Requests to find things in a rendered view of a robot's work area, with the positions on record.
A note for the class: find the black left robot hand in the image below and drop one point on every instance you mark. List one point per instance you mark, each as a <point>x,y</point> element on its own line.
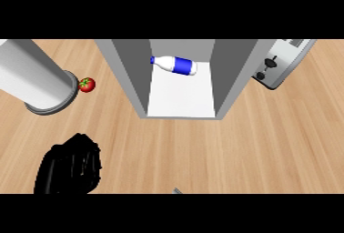
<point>67,170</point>

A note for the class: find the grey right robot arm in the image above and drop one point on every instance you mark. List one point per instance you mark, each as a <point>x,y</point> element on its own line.
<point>178,191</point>

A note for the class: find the grey open cabinet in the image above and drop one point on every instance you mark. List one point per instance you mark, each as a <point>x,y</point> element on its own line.
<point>179,88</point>

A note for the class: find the white blue-labelled water bottle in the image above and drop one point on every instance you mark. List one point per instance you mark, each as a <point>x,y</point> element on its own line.
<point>178,65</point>

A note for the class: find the red tomato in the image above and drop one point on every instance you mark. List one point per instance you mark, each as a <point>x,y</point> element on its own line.
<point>86,85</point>

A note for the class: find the silver toaster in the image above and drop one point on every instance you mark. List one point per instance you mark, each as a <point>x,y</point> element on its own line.
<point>279,62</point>

